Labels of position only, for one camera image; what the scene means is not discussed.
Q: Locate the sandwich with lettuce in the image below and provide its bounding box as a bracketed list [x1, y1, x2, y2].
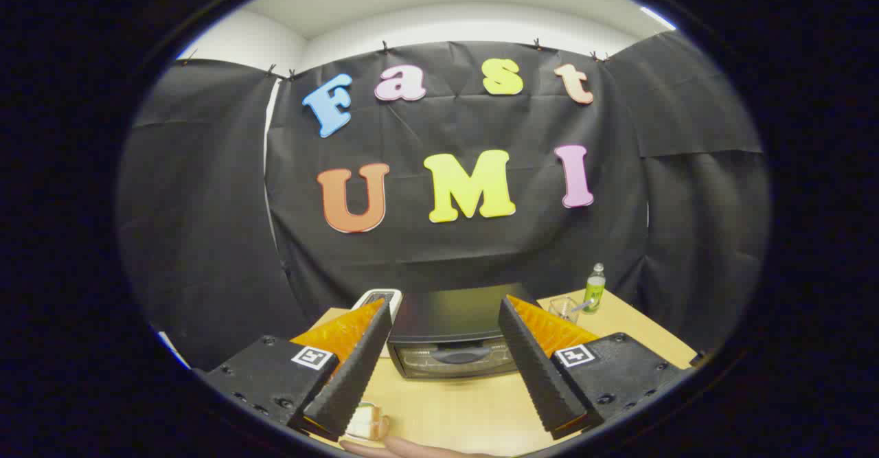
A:
[357, 403, 391, 441]

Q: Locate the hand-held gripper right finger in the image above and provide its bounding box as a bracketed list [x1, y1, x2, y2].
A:
[498, 294, 689, 441]

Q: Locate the green label plastic bottle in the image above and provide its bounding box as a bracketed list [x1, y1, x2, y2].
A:
[583, 263, 607, 315]

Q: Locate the clear patterned glass cup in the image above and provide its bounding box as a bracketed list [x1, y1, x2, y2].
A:
[549, 296, 582, 325]

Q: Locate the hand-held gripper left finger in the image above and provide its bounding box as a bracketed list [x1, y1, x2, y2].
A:
[204, 297, 394, 443]

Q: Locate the white pop-up toaster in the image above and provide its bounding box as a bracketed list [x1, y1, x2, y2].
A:
[351, 288, 403, 323]

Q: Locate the black toaster oven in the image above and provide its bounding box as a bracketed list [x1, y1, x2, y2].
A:
[387, 282, 545, 380]

